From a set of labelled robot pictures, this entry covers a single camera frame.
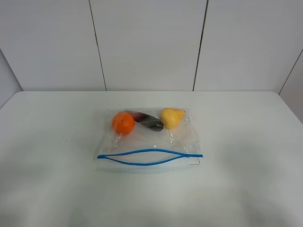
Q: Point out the clear zip bag blue zipper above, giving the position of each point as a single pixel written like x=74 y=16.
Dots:
x=144 y=149

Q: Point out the dark purple eggplant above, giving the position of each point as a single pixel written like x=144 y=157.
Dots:
x=146 y=120

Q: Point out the yellow pear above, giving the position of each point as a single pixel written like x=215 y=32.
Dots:
x=171 y=117

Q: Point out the orange fruit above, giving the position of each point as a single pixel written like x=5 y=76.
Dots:
x=123 y=123

